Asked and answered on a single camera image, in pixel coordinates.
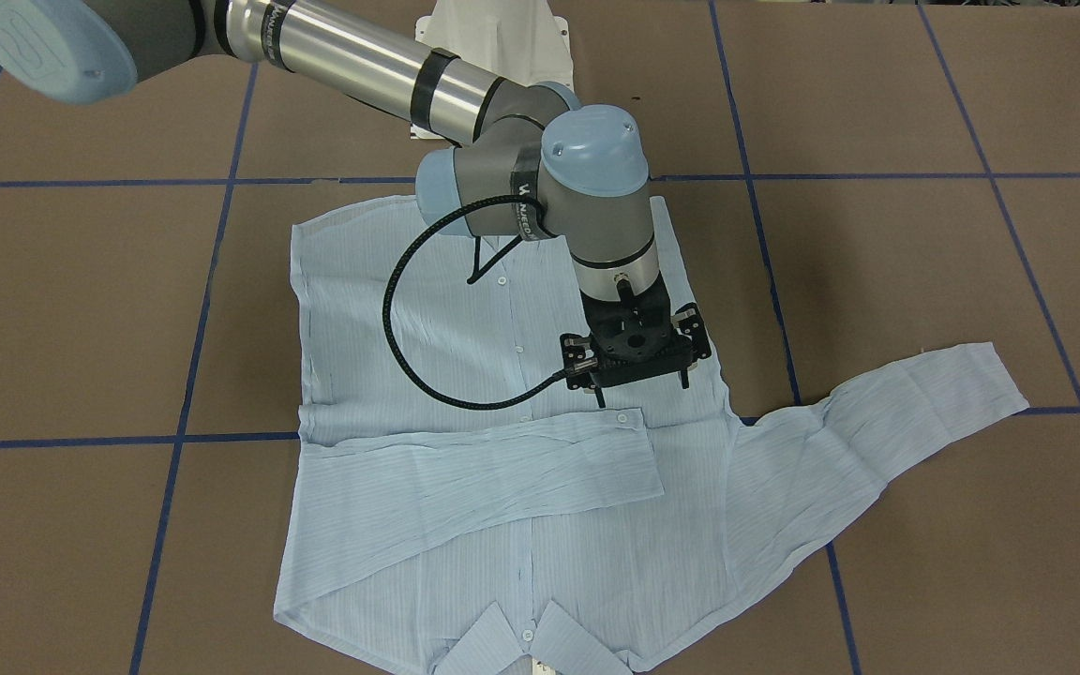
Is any black braided cable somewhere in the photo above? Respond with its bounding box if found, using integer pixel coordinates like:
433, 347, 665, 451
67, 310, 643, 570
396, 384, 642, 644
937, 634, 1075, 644
382, 195, 597, 411

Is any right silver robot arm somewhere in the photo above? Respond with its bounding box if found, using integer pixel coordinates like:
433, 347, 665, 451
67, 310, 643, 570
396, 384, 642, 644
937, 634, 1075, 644
0, 1, 712, 411

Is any white camera mast base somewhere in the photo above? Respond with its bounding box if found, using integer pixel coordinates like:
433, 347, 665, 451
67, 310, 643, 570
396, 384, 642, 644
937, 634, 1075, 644
414, 1, 573, 89

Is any light blue button shirt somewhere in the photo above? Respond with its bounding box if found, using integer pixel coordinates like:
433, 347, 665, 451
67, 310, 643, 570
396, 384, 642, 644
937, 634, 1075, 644
273, 195, 1028, 674

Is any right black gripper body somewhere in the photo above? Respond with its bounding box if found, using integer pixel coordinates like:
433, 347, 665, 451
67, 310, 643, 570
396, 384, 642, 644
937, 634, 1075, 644
561, 276, 713, 390

